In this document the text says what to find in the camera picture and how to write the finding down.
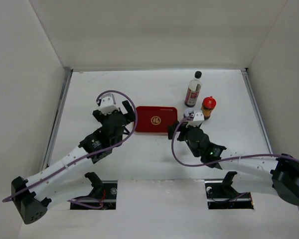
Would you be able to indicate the red capped sauce bottle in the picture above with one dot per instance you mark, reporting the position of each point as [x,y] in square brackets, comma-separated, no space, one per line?
[208,105]

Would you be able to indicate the dark sauce bottle black cap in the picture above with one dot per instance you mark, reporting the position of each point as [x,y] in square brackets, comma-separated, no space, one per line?
[193,90]

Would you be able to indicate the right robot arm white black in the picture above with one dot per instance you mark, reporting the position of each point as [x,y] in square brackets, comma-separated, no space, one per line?
[262,173]

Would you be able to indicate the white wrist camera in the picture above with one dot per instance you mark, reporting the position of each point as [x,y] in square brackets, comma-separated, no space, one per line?
[196,118]
[107,103]

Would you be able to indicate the red gold-rimmed tray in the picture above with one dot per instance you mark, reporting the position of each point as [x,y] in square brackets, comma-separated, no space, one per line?
[155,119]

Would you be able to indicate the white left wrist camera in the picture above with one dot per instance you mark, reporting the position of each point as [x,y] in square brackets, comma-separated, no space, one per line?
[107,103]

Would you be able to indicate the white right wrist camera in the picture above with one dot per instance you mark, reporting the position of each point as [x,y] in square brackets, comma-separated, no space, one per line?
[196,118]

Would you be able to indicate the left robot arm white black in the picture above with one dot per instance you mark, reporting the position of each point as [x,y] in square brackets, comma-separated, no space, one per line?
[35,195]

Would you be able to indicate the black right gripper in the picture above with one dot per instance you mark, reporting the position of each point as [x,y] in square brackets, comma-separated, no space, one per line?
[170,129]

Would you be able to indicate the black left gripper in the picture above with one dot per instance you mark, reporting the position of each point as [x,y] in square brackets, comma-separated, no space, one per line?
[130,116]

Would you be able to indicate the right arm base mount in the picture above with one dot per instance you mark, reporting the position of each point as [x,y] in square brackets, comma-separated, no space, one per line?
[222,196]

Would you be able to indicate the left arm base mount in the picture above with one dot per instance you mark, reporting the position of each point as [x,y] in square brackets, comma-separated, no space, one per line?
[102,196]

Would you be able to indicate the aluminium table edge rail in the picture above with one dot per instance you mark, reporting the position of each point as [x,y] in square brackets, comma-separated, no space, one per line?
[52,138]

